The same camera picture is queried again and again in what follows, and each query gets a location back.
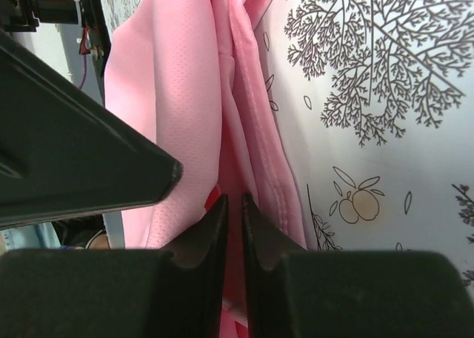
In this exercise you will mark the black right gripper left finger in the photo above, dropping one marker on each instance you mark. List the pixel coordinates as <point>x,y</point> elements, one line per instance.
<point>175,291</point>

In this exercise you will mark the pink t shirt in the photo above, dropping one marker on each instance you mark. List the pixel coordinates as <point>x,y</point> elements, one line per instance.
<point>186,74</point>

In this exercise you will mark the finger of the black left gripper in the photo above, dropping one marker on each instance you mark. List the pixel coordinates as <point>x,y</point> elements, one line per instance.
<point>65,156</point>

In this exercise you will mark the floral patterned table mat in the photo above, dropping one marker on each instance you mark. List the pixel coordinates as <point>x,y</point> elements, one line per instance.
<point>373,103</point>

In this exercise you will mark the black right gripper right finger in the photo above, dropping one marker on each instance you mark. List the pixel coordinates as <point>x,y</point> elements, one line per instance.
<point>292,292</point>

